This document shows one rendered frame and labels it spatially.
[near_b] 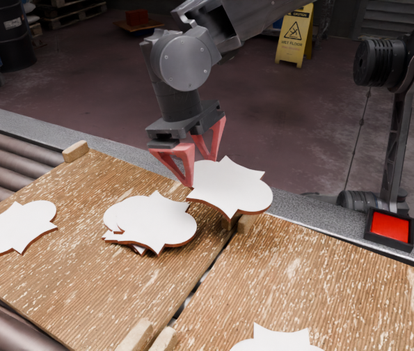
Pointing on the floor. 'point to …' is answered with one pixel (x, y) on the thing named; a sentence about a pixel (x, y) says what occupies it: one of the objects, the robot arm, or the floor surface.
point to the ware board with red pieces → (138, 22)
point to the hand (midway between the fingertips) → (199, 169)
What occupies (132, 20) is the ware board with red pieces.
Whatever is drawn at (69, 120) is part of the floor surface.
